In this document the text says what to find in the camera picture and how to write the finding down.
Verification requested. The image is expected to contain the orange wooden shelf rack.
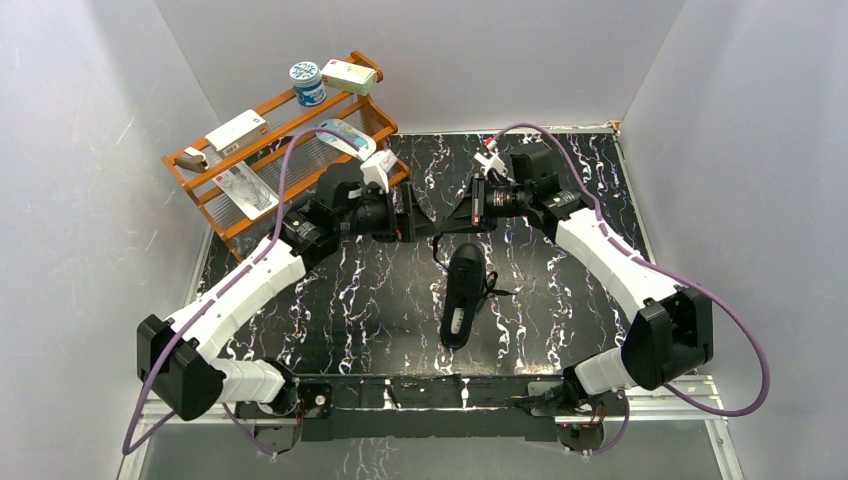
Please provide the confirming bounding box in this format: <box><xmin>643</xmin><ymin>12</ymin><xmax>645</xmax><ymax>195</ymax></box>
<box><xmin>161</xmin><ymin>88</ymin><xmax>398</xmax><ymax>261</ymax></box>

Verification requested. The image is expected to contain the black canvas sneaker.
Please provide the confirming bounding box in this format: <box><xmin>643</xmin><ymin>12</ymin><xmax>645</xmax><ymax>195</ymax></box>
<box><xmin>439</xmin><ymin>243</ymin><xmax>487</xmax><ymax>350</ymax></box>

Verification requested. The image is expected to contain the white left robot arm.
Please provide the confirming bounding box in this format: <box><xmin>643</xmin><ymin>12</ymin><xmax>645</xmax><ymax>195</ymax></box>
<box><xmin>137</xmin><ymin>163</ymin><xmax>438</xmax><ymax>421</ymax></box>

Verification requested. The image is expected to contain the blue item blister pack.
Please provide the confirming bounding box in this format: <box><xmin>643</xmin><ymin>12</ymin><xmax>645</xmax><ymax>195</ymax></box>
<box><xmin>316</xmin><ymin>118</ymin><xmax>377</xmax><ymax>161</ymax></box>

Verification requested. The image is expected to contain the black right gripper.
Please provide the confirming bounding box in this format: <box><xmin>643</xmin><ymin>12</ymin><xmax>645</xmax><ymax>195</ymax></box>
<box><xmin>438</xmin><ymin>174</ymin><xmax>530</xmax><ymax>234</ymax></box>

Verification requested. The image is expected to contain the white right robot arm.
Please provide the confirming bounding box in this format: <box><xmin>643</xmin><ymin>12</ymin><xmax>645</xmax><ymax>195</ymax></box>
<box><xmin>440</xmin><ymin>139</ymin><xmax>714</xmax><ymax>414</ymax></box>

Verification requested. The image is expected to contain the small beige tape dispenser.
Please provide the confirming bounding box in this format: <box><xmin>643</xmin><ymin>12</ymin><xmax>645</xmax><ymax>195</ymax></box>
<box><xmin>174</xmin><ymin>147</ymin><xmax>210</xmax><ymax>173</ymax></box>

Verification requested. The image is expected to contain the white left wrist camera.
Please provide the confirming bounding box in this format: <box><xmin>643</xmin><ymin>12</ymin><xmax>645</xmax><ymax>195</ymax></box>
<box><xmin>360</xmin><ymin>149</ymin><xmax>398</xmax><ymax>193</ymax></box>

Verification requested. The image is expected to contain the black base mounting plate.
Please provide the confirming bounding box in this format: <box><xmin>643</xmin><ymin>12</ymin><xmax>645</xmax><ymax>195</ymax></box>
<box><xmin>235</xmin><ymin>374</ymin><xmax>627</xmax><ymax>451</ymax></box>

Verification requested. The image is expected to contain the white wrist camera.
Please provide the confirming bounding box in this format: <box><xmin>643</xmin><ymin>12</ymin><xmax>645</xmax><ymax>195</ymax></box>
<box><xmin>360</xmin><ymin>149</ymin><xmax>398</xmax><ymax>193</ymax></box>
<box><xmin>474</xmin><ymin>136</ymin><xmax>508</xmax><ymax>179</ymax></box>

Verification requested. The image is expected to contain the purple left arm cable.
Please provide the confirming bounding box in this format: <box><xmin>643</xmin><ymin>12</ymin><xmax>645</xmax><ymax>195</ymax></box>
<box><xmin>121</xmin><ymin>127</ymin><xmax>367</xmax><ymax>458</ymax></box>

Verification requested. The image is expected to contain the clear plastic packet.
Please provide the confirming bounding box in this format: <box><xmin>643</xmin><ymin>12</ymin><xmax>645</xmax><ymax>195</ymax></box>
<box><xmin>213</xmin><ymin>162</ymin><xmax>279</xmax><ymax>220</ymax></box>

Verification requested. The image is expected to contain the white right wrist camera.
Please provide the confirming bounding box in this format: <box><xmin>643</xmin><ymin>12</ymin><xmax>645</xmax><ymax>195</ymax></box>
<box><xmin>474</xmin><ymin>136</ymin><xmax>508</xmax><ymax>179</ymax></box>

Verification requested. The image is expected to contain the green white small box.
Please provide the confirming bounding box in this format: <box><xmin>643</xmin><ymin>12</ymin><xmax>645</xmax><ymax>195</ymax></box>
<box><xmin>321</xmin><ymin>59</ymin><xmax>378</xmax><ymax>96</ymax></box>

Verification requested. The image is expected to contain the blue white round tub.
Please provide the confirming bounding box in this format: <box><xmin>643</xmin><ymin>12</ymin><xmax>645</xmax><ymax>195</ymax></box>
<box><xmin>289</xmin><ymin>61</ymin><xmax>327</xmax><ymax>107</ymax></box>

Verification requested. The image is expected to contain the white red long box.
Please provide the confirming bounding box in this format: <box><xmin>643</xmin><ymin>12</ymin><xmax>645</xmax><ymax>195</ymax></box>
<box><xmin>205</xmin><ymin>109</ymin><xmax>270</xmax><ymax>158</ymax></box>

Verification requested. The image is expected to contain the aluminium rail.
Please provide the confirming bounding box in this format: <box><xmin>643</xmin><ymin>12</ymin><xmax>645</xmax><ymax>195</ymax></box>
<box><xmin>132</xmin><ymin>374</ymin><xmax>729</xmax><ymax>425</ymax></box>

